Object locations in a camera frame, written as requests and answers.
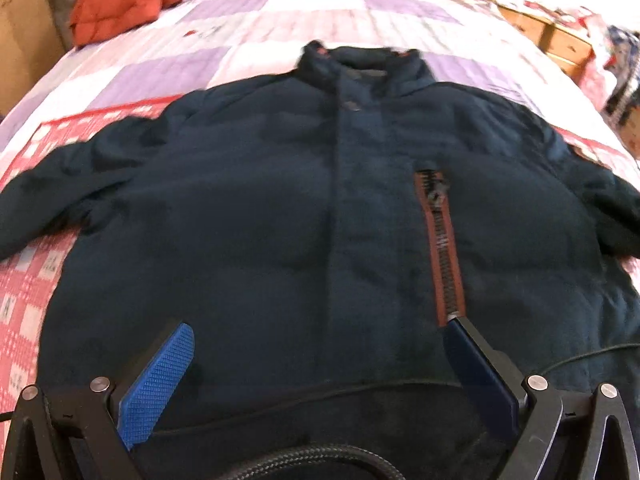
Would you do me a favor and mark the purple white patchwork bedsheet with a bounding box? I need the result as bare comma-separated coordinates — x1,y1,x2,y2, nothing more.
1,0,623,162

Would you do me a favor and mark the wooden bedside cabinet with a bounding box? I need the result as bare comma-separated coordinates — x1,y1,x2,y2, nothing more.
498,4,592,84

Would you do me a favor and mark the dark navy padded jacket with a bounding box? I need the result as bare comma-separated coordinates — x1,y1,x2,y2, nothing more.
1,42,639,479

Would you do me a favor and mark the red white checkered mat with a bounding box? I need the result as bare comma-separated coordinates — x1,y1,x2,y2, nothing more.
0,96,177,414

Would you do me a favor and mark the colourful clothes pile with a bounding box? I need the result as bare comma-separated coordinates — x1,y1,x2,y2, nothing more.
578,14,639,159

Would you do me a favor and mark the black braided cable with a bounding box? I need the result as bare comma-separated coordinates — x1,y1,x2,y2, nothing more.
219,442,407,480

